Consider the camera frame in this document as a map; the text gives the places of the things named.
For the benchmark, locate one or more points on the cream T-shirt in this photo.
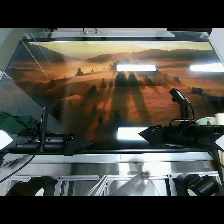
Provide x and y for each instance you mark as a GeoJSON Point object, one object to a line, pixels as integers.
{"type": "Point", "coordinates": [220, 119]}

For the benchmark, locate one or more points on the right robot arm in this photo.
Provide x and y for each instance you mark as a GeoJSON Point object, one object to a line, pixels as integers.
{"type": "Point", "coordinates": [180, 136]}

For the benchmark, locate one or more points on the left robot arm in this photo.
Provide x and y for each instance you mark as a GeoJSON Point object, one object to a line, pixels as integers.
{"type": "Point", "coordinates": [36, 141]}

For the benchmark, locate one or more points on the silver frame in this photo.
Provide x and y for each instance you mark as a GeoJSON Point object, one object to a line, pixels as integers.
{"type": "Point", "coordinates": [133, 159]}

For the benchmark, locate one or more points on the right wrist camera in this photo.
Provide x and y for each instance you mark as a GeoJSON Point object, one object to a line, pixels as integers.
{"type": "Point", "coordinates": [178, 96]}

